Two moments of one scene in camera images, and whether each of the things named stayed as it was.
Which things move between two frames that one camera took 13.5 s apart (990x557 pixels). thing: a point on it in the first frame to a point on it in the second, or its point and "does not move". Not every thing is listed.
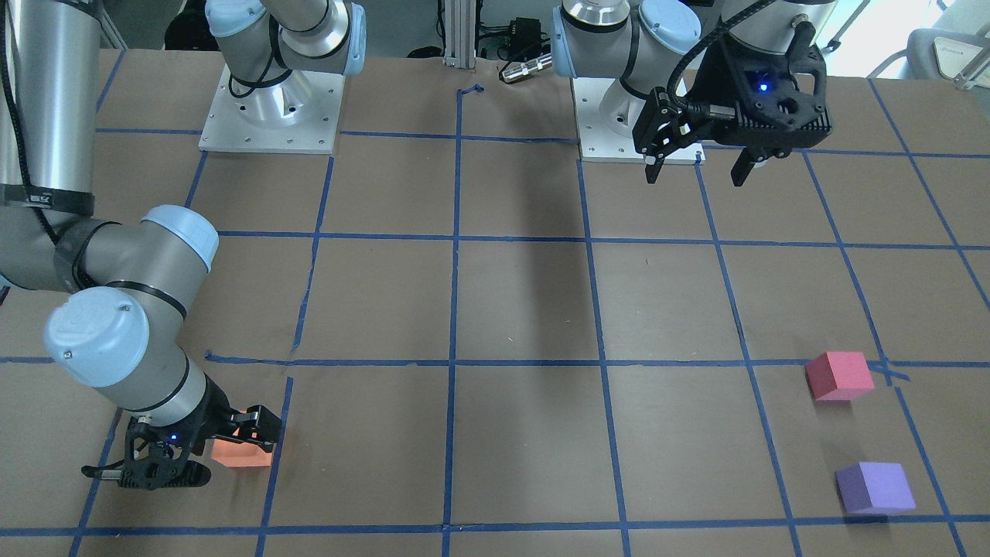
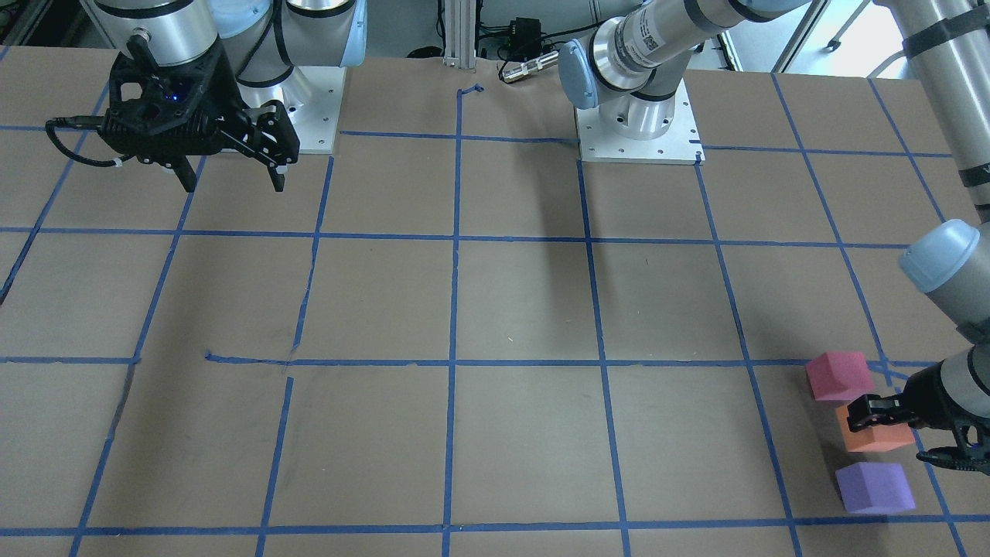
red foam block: (838, 376) does not move
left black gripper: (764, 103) to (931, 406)
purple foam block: (875, 488) does not move
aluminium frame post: (460, 34) does not move
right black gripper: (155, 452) to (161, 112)
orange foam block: (244, 454) to (874, 438)
